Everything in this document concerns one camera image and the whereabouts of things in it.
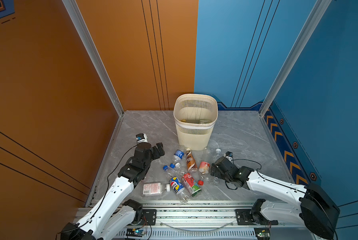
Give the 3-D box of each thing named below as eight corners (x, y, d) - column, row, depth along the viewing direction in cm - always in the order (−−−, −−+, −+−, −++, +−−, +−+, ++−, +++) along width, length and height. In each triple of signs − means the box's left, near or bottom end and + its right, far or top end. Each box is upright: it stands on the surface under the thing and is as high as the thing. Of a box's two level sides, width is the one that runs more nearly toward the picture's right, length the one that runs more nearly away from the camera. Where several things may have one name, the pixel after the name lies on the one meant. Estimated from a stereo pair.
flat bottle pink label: (142, 196, 82) (140, 193, 78) (144, 185, 86) (142, 182, 82) (169, 196, 82) (169, 193, 78) (170, 185, 86) (169, 182, 82)
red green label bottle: (193, 199, 78) (193, 197, 76) (180, 179, 85) (180, 177, 83) (202, 192, 81) (202, 190, 78) (189, 173, 87) (189, 171, 85)
